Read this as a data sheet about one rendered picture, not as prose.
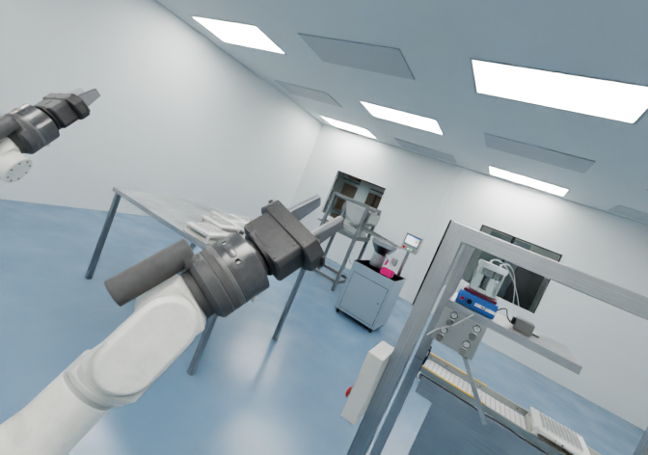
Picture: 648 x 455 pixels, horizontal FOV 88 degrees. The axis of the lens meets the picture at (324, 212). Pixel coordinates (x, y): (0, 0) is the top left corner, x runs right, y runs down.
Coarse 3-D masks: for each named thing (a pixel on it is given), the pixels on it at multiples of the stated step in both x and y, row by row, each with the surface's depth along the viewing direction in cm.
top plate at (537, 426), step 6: (534, 414) 174; (534, 420) 166; (540, 420) 169; (534, 426) 160; (540, 426) 162; (540, 432) 159; (546, 432) 159; (552, 438) 157; (558, 438) 158; (582, 438) 169; (558, 444) 155; (564, 444) 155; (570, 444) 156; (582, 444) 162; (570, 450) 153; (576, 450) 153; (588, 450) 158
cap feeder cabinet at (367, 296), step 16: (352, 272) 455; (368, 272) 444; (352, 288) 451; (368, 288) 441; (384, 288) 431; (400, 288) 468; (336, 304) 461; (352, 304) 449; (368, 304) 438; (384, 304) 429; (368, 320) 436; (384, 320) 461
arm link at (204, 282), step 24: (144, 264) 38; (168, 264) 39; (192, 264) 40; (216, 264) 40; (120, 288) 37; (144, 288) 38; (168, 288) 37; (192, 288) 39; (216, 288) 39; (216, 312) 40
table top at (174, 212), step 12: (120, 192) 282; (132, 192) 295; (144, 192) 312; (144, 204) 271; (156, 204) 287; (168, 204) 303; (180, 204) 322; (192, 204) 342; (204, 204) 367; (156, 216) 259; (168, 216) 267; (180, 216) 282; (192, 216) 297; (180, 228) 249; (192, 240) 240
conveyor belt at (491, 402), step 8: (432, 368) 196; (440, 368) 200; (448, 376) 194; (456, 376) 199; (440, 384) 181; (456, 384) 188; (464, 384) 193; (480, 392) 190; (464, 400) 175; (480, 400) 181; (488, 400) 184; (496, 400) 189; (496, 408) 179; (504, 408) 183; (512, 416) 177; (520, 416) 181; (520, 424) 172
